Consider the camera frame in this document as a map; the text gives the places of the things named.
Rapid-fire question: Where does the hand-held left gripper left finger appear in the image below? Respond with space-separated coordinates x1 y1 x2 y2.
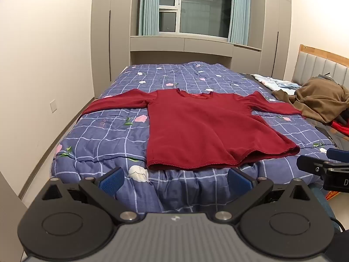
40 167 139 225

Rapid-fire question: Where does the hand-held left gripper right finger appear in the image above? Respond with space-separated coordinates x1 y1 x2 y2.
214 168 317 225

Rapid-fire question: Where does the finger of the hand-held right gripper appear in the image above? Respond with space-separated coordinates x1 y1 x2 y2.
297 155 349 179
326 148 349 164

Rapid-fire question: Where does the dark red long-sleeve shirt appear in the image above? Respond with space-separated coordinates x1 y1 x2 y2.
81 88 303 171

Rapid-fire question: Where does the dark grey cloth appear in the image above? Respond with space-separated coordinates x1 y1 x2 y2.
315 123 345 150

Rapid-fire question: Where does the bright red cloth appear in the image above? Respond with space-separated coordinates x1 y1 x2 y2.
331 121 349 136

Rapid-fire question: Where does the blue checked floral quilt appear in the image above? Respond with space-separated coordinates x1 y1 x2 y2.
50 62 336 215

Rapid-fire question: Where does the brown garment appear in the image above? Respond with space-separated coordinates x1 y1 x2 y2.
272 77 349 124

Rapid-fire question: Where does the light blue patterned cloth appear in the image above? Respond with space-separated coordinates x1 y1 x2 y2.
251 74 300 90

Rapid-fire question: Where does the grey padded wooden headboard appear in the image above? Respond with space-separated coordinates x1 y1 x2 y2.
291 44 349 88

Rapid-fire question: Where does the beige panel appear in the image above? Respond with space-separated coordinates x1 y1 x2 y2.
0 171 28 262

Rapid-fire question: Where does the beige wardrobe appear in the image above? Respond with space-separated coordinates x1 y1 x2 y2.
91 0 142 99
249 0 293 81

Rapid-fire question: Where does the beige window seat cabinet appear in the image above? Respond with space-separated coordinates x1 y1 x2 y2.
130 35 263 70

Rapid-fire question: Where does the light blue curtain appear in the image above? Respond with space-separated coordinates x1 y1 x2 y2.
138 0 160 36
228 0 251 45

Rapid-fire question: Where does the window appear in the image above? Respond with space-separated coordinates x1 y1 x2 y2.
158 0 233 38

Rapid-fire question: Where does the black cable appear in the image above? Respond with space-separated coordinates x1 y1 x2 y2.
329 217 346 233

